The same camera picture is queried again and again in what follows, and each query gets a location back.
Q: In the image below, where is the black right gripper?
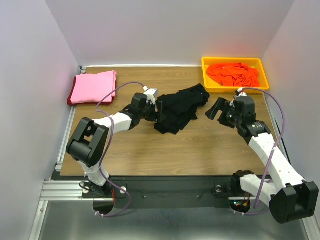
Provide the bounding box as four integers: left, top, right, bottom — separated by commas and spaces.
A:
204, 97, 242, 128

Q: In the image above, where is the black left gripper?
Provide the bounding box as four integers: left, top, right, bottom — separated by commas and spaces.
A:
139, 100, 167, 123

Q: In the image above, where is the black t-shirt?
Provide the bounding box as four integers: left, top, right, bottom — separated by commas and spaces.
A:
154, 83, 210, 135

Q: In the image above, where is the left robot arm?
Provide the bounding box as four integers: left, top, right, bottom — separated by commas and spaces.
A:
66, 88, 165, 197

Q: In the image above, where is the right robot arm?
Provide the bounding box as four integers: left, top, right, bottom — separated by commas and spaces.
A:
205, 95, 319, 224

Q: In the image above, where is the yellow plastic bin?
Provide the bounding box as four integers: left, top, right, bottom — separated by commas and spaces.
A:
201, 57, 270, 93

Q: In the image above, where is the orange t-shirt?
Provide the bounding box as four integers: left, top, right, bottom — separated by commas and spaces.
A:
206, 62, 260, 88

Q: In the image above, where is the pink folded t-shirt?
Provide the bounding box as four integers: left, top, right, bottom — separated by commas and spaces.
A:
70, 70, 118, 105

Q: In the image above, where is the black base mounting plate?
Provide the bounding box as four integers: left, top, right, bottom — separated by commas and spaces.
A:
51, 175, 261, 210

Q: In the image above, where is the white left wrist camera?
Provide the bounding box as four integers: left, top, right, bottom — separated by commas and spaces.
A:
142, 86, 159, 105

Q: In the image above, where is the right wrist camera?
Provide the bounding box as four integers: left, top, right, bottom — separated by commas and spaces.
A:
234, 87, 248, 99

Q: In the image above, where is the aluminium table edge rail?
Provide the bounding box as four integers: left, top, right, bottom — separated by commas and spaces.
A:
55, 66, 87, 172

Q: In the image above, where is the aluminium frame extrusion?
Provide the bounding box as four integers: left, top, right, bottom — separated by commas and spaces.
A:
40, 180, 83, 201

